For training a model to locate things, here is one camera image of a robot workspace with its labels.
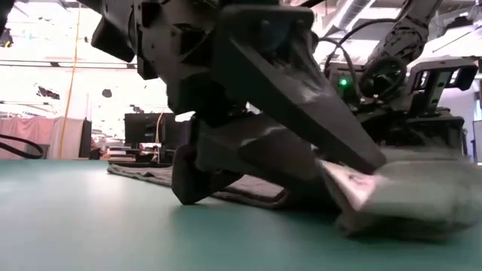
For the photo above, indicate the grey towel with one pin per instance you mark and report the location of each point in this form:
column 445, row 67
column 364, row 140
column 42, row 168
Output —
column 414, row 199

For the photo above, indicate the green table mat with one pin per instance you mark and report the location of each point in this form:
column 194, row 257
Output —
column 113, row 233

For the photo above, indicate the pink curtain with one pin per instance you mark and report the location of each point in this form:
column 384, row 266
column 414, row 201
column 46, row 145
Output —
column 37, row 135

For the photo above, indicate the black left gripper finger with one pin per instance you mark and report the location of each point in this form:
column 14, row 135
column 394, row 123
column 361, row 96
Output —
column 263, row 154
column 286, row 94

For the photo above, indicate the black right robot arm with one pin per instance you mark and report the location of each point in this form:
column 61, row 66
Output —
column 406, row 34

